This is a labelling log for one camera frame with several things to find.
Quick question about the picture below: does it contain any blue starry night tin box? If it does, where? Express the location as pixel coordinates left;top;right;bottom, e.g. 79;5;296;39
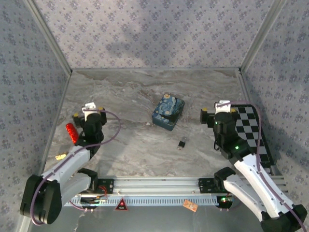
151;93;186;132

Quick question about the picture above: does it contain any red glitter cylinder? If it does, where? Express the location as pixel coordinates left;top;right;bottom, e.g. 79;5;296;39
65;122;80;145

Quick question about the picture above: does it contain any black white checkerboard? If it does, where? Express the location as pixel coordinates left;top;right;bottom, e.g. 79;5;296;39
231;104;276;170

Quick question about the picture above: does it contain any orange paper tag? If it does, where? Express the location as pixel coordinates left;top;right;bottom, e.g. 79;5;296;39
183;199;198;212

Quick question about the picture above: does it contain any red triangle warning sticker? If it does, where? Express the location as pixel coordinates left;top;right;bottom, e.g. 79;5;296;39
114;197;130;212

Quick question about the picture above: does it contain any grey metal tray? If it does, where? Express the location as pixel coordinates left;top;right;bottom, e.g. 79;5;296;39
19;193;266;232

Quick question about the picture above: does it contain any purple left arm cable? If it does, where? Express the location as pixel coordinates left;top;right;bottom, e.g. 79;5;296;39
30;109;122;226

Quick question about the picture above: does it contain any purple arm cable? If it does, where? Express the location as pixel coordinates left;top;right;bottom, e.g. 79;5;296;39
30;109;122;226
216;100;307;232

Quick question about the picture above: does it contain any thin aluminium frame rail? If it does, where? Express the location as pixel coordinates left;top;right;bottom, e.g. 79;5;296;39
37;71;73;178
238;69;288;191

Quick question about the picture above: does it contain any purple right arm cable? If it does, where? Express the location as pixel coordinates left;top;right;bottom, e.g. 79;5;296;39
216;100;307;232

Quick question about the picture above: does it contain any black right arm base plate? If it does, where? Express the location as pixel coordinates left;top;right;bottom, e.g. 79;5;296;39
198;178;230;194

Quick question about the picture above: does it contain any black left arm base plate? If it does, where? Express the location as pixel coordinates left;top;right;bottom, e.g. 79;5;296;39
93;178;115;194

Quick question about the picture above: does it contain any aluminium corner post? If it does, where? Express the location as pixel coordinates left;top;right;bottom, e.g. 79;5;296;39
24;0;73;74
238;0;288;74

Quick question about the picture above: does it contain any wide aluminium extrusion rail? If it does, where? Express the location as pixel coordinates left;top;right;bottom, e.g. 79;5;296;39
72;175;288;195

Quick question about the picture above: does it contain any white slotted cable duct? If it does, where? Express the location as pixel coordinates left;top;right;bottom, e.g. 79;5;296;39
64;195;222;206

